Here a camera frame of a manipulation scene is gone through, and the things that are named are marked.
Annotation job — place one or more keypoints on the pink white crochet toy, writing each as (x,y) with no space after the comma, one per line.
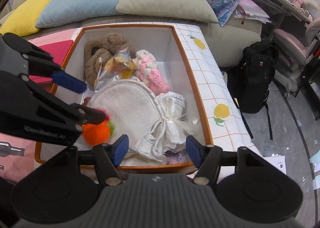
(146,70)

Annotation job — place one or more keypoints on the orange crochet fruit toy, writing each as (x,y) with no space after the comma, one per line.
(98,134)

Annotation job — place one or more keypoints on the white wrapped fabric bundle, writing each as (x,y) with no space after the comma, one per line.
(164,143)

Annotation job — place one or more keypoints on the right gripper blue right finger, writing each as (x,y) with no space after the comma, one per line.
(195,151)

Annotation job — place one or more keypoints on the beige sofa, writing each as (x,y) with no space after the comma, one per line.
(225,42)

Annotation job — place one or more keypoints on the pink paper mat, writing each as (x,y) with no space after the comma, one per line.
(15,157)

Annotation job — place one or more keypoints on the grey beige cushion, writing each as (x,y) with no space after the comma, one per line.
(198,10)

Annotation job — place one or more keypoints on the black backpack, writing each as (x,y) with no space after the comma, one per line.
(248,82)

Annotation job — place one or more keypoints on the orange white storage box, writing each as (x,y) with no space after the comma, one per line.
(163,42)

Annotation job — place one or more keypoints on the brown plush toy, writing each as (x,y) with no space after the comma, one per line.
(99,52)

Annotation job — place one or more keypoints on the yellow cushion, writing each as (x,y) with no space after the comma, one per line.
(23,20)

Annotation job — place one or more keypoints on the light blue cushion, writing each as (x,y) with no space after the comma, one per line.
(62,12)

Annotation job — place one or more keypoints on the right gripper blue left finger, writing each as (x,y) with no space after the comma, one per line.
(118,150)

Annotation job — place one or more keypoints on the pink desk chair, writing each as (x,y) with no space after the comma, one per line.
(294,56)

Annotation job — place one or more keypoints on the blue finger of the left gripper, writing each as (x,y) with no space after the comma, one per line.
(89,115)
(61,78)

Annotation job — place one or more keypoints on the clear plastic document folder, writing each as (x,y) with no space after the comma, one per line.
(249,10)

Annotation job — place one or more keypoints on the white checked lemon tablecloth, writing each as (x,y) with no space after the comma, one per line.
(226,125)

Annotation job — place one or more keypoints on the white fluffy round pad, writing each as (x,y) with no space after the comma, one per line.
(134,110)

